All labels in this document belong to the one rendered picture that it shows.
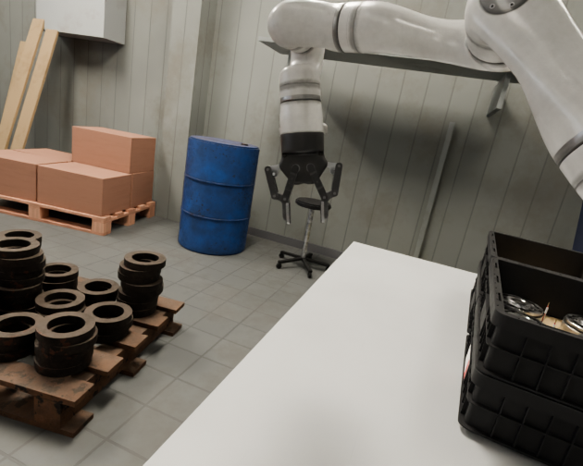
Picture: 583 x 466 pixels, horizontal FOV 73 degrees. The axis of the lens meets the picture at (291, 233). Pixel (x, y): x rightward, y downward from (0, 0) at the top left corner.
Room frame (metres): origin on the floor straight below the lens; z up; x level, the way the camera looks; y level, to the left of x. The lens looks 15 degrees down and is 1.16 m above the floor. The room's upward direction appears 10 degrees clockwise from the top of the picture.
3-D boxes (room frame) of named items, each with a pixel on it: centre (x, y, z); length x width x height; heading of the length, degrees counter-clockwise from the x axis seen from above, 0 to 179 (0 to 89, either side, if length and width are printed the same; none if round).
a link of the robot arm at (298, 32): (0.70, 0.03, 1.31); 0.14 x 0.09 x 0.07; 60
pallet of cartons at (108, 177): (3.57, 2.12, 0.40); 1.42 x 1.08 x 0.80; 72
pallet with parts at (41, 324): (1.58, 1.17, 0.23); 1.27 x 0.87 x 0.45; 80
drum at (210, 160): (3.36, 0.69, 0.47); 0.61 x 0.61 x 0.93
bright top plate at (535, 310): (0.83, -0.53, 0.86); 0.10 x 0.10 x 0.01
